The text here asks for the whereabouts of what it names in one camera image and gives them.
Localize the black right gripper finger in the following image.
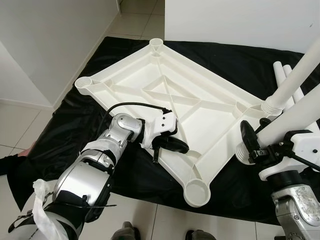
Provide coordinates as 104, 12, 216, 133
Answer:
240, 120, 262, 162

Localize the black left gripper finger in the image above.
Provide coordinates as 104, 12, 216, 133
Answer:
162, 135, 190, 154

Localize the white plastic table leg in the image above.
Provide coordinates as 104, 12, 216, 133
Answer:
261, 37, 320, 118
235, 85, 320, 163
283, 64, 305, 105
273, 60, 287, 83

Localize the white plastic children table top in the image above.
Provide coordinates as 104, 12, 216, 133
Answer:
75, 38, 281, 207

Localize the grey right robot foot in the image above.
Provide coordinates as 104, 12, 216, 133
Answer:
186, 229, 217, 240

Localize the grey robot foot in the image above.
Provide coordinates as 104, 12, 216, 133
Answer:
110, 221, 141, 240
186, 229, 217, 240

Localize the grey left robot foot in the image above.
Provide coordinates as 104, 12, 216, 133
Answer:
110, 221, 141, 240

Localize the white plastic wrap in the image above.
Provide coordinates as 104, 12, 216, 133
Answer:
7, 179, 76, 240

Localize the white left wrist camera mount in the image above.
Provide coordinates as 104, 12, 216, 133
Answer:
141, 111, 178, 150

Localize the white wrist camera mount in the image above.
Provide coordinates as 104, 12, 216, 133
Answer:
260, 130, 320, 182
141, 111, 178, 150

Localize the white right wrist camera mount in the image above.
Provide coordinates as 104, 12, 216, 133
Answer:
260, 130, 320, 182

